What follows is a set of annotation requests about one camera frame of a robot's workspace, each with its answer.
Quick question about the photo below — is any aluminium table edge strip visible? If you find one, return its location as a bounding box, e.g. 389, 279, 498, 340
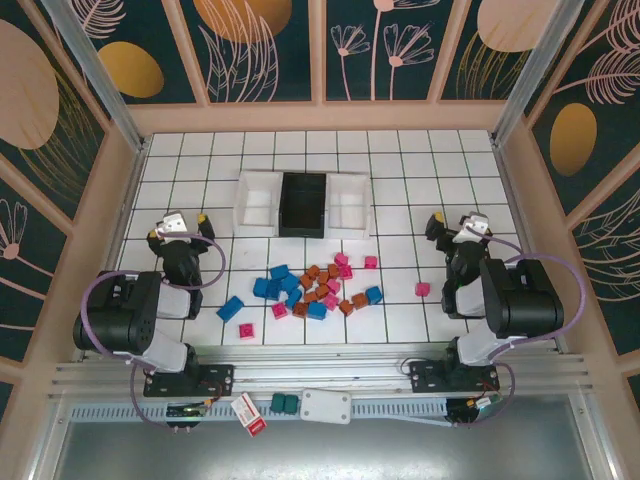
492, 142, 564, 351
87, 142, 150, 351

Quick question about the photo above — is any white plastic container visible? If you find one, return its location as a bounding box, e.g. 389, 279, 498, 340
233, 170, 281, 239
324, 172, 372, 240

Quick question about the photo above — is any black plastic container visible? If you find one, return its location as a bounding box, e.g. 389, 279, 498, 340
277, 172, 329, 240

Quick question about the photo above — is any small circuit board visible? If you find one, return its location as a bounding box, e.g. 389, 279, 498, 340
164, 403, 211, 420
447, 397, 504, 426

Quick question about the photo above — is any red and white tag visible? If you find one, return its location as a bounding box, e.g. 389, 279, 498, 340
231, 392, 269, 439

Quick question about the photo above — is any white plastic box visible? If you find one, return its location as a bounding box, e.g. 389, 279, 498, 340
299, 388, 353, 426

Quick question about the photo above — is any grey metal panel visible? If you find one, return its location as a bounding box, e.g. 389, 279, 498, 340
49, 419, 601, 480

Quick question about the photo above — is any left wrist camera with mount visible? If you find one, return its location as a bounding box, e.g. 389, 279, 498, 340
157, 210, 191, 236

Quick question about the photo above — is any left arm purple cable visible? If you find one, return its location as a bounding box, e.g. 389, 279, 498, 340
81, 232, 226, 431

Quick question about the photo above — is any aluminium corner post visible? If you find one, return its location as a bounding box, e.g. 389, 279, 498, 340
490, 0, 577, 149
40, 0, 151, 154

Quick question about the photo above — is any grey slotted cable duct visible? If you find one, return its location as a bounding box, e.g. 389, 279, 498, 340
67, 392, 501, 429

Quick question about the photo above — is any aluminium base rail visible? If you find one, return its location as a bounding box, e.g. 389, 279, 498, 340
47, 342, 596, 401

